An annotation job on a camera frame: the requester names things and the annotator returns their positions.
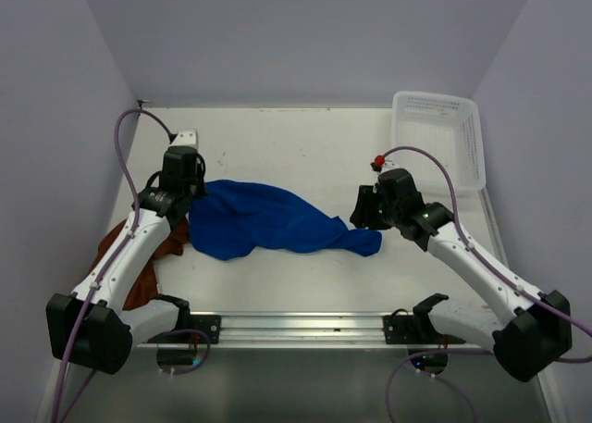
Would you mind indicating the white plastic basket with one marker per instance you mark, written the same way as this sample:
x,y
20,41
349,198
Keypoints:
x,y
448,128

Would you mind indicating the brown towel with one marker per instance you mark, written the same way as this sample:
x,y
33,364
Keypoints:
x,y
145,287

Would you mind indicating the aluminium mounting rail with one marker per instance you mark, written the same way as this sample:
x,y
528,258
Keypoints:
x,y
314,330

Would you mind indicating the blue towel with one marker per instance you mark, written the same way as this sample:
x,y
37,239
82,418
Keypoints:
x,y
236,217

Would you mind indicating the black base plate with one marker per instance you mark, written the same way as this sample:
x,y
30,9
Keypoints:
x,y
209,324
403,329

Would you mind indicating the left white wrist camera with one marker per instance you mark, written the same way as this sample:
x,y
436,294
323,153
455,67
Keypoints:
x,y
186,138

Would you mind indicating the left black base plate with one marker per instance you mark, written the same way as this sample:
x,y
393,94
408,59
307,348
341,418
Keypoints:
x,y
209,324

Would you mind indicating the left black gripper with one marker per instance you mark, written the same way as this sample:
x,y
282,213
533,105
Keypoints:
x,y
201,190

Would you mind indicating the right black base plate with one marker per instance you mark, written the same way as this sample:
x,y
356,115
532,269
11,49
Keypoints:
x,y
403,329

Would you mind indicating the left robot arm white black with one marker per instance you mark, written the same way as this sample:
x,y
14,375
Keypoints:
x,y
90,327

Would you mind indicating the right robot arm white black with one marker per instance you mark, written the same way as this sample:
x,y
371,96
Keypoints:
x,y
523,327

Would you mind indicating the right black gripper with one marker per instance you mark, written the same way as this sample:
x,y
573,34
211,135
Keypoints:
x,y
362,217

